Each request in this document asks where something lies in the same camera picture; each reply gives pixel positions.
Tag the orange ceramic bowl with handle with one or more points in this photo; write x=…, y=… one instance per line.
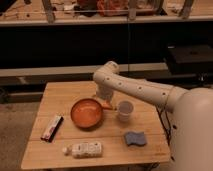
x=88, y=113

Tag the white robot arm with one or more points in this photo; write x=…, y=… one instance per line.
x=191, y=144

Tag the translucent plastic cup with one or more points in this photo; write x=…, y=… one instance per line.
x=124, y=109

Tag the wooden table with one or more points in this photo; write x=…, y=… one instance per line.
x=59, y=97

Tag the blue sponge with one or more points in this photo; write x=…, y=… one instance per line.
x=135, y=138

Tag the red white black box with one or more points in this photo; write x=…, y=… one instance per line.
x=52, y=128

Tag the white plastic bottle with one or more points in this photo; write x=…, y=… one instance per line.
x=84, y=150

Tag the black box on right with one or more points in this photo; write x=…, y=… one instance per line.
x=194, y=59

